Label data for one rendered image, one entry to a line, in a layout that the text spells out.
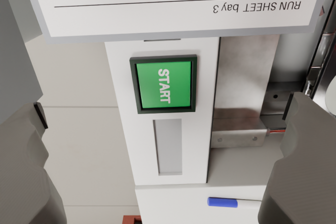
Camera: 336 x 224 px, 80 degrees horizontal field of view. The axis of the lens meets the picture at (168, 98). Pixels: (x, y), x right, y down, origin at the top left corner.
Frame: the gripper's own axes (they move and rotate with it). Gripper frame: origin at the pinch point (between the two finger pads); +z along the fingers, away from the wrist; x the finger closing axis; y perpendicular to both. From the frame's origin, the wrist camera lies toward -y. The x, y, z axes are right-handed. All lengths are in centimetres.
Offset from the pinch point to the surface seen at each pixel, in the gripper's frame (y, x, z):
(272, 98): 12.4, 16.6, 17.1
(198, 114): 6.6, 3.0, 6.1
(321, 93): 8.6, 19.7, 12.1
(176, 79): 2.4, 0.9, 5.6
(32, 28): 4.1, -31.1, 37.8
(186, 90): 3.5, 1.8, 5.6
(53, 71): 43, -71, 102
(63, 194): 168, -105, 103
